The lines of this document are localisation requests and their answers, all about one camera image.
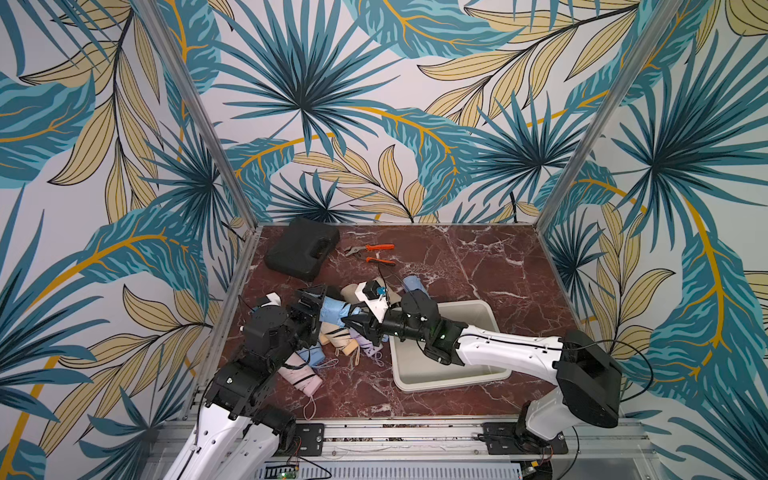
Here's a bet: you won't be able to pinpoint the beige folded umbrella by box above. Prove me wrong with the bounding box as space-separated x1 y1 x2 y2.
341 283 365 305

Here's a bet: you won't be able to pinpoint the orange handled pliers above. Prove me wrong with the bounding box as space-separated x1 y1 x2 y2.
344 244 396 266

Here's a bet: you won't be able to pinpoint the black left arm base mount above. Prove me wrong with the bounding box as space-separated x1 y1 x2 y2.
254 405 326 457

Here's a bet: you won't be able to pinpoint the aluminium frame post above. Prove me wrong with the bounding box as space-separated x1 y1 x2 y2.
134 0 258 230
535 0 683 234

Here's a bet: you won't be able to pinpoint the aluminium frame post right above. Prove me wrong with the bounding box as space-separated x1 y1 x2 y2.
535 0 683 234

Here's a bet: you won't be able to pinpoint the black plastic tool case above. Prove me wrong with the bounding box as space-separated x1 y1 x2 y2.
264 217 340 282

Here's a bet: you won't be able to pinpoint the beige plastic storage box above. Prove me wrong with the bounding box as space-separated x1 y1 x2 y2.
389 300 511 393

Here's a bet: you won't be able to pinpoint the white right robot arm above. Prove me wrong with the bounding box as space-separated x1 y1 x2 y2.
341 290 622 445

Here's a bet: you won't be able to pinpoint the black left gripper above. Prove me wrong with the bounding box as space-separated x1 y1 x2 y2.
270 284 327 373

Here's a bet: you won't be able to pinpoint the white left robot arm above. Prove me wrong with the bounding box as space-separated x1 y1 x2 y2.
165 286 326 479

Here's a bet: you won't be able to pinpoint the light blue folded umbrella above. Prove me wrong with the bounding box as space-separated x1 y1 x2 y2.
402 275 428 295

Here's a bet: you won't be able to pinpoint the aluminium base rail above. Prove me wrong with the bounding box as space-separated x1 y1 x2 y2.
139 416 665 479

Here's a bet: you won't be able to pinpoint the lilac umbrella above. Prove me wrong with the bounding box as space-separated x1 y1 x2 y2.
354 335 383 366

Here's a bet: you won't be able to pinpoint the beige umbrella with black strap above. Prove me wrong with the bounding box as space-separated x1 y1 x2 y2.
318 322 361 367

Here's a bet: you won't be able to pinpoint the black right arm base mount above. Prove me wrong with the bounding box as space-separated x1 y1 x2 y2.
476 401 569 458

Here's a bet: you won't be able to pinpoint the aluminium frame post left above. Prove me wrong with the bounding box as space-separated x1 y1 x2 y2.
134 0 258 230

